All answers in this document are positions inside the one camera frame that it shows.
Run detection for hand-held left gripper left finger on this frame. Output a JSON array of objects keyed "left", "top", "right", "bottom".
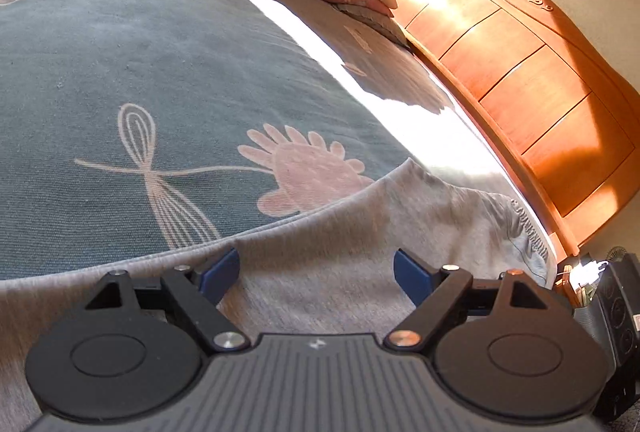
[{"left": 82, "top": 248, "right": 251, "bottom": 354}]

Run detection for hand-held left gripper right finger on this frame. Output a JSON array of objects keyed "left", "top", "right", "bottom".
[{"left": 385, "top": 249, "right": 553, "bottom": 353}]

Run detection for grey sweatpants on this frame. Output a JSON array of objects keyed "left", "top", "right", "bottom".
[{"left": 0, "top": 157, "right": 558, "bottom": 432}]

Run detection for wooden headboard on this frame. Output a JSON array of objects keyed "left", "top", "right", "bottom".
[{"left": 382, "top": 0, "right": 640, "bottom": 257}]

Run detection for flat blue pillow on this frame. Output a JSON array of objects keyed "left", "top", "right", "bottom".
[{"left": 340, "top": 4, "right": 411, "bottom": 47}]

